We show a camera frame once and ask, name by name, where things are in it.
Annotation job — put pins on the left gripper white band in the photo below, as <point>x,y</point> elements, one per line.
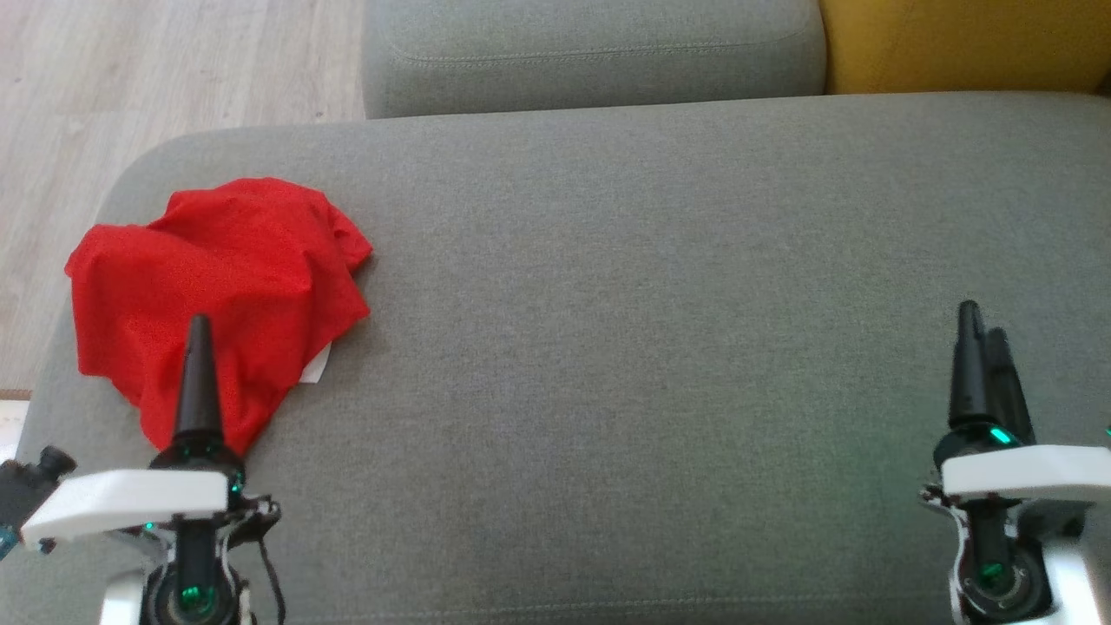
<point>130,503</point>

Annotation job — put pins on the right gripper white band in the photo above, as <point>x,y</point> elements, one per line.
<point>1024,473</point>

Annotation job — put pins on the red basketball jersey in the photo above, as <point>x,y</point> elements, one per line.
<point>156,304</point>

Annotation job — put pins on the yellow sofa backrest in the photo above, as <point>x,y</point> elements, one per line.
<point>963,43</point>

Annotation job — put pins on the large grey sofa ottoman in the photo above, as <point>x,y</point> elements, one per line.
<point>608,347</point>

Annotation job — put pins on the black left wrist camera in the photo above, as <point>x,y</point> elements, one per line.
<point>26,490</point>

